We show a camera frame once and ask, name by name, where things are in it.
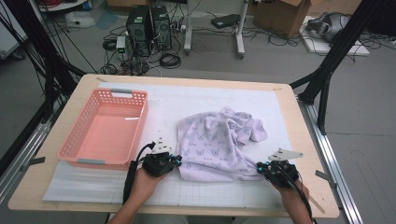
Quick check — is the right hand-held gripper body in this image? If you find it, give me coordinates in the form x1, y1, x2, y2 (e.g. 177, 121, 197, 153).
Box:
262, 147, 304, 189

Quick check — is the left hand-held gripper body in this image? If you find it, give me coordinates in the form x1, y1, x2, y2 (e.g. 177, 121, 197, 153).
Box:
141, 136, 178, 178

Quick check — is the lilac butterfly print towel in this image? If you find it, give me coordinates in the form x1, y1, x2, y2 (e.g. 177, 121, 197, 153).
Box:
176, 105, 269, 183

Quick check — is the pink plastic basket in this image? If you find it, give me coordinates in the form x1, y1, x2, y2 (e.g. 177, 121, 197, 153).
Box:
56, 88, 149, 172

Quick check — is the person's left hand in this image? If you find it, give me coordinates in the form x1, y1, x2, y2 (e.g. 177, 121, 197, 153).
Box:
128, 167, 169, 203

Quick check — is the person's right hand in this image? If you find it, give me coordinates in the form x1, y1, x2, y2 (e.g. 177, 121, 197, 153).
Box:
273, 181, 311, 208

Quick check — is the small white power supply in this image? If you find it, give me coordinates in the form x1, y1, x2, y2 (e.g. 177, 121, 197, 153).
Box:
115, 35, 128, 61

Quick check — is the white metal stand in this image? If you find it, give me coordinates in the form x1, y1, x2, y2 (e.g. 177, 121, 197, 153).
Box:
183, 0, 250, 60

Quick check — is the black computer tower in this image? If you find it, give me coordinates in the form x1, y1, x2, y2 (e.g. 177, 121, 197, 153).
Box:
151, 5, 173, 50
125, 5, 153, 58

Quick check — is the white floor board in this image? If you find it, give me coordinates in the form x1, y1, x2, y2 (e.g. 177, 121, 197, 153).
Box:
300, 15, 371, 57

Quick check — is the flat black device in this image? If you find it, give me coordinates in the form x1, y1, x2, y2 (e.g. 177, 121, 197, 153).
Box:
210, 13, 241, 30

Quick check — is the open cardboard box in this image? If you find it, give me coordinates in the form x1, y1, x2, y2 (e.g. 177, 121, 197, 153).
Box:
253, 0, 312, 39

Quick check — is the grey rounded appliance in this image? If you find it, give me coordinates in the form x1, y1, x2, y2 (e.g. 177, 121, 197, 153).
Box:
306, 11, 353, 43

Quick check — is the clear plastic bag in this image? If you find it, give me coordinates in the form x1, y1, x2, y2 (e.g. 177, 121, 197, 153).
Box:
64, 10, 96, 29

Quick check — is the round white table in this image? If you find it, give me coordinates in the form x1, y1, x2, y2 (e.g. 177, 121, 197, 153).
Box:
36, 0, 88, 13

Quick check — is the white cabinet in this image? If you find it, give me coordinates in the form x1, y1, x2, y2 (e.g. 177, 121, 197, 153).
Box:
0, 0, 28, 60

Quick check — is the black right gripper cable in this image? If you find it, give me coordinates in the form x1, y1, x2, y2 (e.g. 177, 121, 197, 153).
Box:
279, 161, 314, 222

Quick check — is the black sleeved left gripper cable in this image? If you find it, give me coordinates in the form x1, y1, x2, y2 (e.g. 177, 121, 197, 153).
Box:
122, 141, 157, 206

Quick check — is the aluminium rail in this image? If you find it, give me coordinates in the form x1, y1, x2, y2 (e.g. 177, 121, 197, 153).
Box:
0, 102, 64, 203
297, 96, 364, 224

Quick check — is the coiled black cable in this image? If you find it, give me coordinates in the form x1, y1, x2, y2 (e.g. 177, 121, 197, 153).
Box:
159, 52, 182, 70

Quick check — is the black metal frame strut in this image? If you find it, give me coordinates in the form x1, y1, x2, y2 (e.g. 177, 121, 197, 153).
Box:
289, 0, 387, 135
0, 0, 87, 124

